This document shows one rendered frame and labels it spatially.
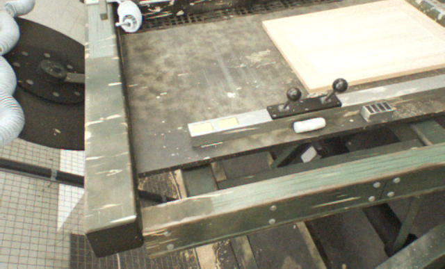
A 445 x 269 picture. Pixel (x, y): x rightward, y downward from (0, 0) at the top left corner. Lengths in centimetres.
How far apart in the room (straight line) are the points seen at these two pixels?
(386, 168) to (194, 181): 45
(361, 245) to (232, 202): 177
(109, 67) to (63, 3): 541
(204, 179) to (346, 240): 172
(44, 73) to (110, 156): 86
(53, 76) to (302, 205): 115
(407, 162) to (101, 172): 68
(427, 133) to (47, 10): 597
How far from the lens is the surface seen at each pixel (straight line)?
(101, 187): 85
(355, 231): 259
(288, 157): 282
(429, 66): 139
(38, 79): 171
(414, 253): 153
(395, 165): 98
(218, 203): 84
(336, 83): 100
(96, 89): 111
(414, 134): 123
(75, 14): 663
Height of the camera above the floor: 215
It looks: 33 degrees down
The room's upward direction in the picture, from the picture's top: 67 degrees counter-clockwise
